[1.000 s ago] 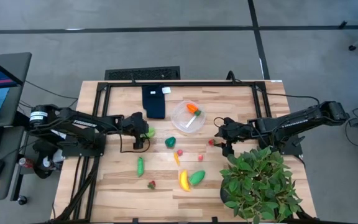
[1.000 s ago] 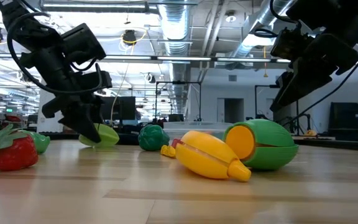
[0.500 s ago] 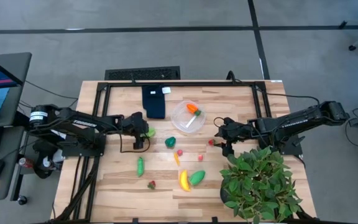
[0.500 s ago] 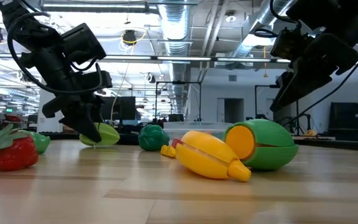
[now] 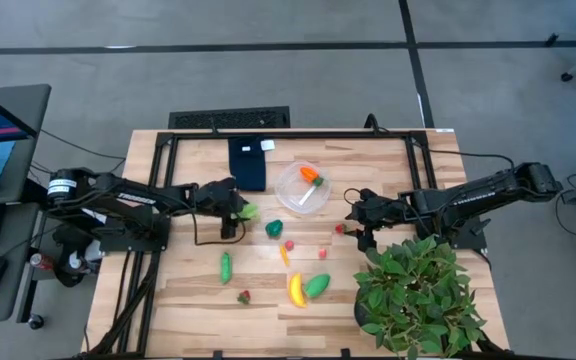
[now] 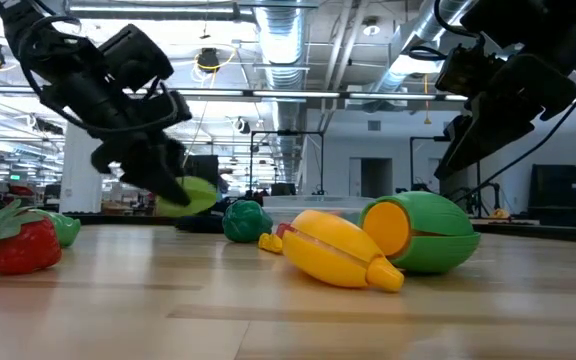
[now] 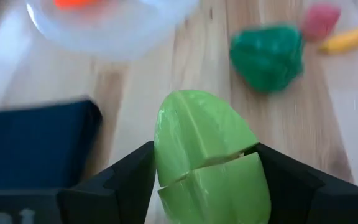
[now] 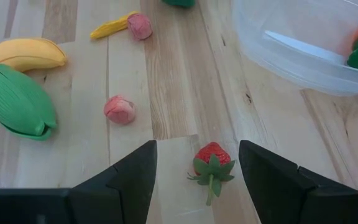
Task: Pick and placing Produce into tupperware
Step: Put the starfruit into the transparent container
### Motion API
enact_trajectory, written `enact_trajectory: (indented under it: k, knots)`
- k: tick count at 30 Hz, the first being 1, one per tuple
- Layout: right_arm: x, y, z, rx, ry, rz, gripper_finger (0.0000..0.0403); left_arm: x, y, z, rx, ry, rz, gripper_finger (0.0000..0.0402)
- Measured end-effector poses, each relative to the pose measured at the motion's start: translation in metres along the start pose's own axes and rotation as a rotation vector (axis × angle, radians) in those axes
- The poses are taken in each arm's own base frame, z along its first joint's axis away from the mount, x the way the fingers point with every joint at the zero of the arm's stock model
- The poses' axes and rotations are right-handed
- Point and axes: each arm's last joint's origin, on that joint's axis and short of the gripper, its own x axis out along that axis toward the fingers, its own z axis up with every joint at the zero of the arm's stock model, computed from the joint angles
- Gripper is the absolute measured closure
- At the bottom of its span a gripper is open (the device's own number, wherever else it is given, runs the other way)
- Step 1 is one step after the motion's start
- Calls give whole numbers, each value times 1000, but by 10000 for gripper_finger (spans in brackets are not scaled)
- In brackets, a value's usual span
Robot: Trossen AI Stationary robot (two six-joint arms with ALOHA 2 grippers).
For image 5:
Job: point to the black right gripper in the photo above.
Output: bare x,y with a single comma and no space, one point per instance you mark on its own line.
388,210

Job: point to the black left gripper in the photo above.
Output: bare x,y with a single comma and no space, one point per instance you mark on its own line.
215,200

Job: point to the black round stand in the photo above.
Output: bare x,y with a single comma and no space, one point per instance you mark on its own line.
68,277

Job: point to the white strip label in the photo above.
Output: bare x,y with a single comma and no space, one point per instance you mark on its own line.
305,197

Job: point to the grey desk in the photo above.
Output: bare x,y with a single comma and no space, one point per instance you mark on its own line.
23,150

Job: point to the yellow toy banana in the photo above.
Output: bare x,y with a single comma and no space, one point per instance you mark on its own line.
296,291

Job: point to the green toy pea pod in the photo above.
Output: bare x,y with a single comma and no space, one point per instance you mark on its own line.
226,267

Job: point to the green potted plant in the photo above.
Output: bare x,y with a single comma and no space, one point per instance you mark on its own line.
418,295

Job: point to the black caster wheel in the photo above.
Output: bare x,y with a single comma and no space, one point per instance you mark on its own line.
37,321

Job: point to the small red toy tomato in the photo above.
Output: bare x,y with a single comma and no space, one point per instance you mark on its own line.
289,245

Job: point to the small pink toy radish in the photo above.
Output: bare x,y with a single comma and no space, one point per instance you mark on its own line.
322,253

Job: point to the dark navy folded cloth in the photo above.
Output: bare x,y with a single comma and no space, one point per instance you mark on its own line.
248,167

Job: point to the black floor vent grille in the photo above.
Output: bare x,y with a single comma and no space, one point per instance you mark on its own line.
229,118

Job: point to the red toy strawberry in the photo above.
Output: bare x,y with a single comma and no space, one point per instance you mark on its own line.
340,229
244,297

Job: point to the black metal table frame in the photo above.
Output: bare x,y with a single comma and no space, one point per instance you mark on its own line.
293,135

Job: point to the clear plastic tupperware container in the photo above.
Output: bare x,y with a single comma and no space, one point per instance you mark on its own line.
288,192

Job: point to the black support bar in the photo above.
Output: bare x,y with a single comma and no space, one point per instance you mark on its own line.
33,191

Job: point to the red soda can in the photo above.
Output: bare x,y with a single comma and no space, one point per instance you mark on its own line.
42,261

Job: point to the yellow orange toy chili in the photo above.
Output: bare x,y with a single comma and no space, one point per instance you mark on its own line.
284,255

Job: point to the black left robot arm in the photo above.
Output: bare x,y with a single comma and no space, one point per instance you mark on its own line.
133,197

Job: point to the orange toy carrot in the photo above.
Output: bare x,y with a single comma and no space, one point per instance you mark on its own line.
309,174

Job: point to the dark green toy pepper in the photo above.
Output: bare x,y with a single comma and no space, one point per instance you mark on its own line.
274,228

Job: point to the light green toy lettuce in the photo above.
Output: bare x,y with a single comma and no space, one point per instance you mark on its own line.
250,212

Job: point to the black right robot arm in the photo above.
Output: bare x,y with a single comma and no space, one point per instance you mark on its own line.
483,192

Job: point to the white paper label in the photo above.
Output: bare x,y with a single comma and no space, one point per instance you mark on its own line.
267,145

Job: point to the white plastic bottle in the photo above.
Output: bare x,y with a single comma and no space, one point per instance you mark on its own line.
75,261

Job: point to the green toy avocado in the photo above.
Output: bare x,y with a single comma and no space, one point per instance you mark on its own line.
316,285

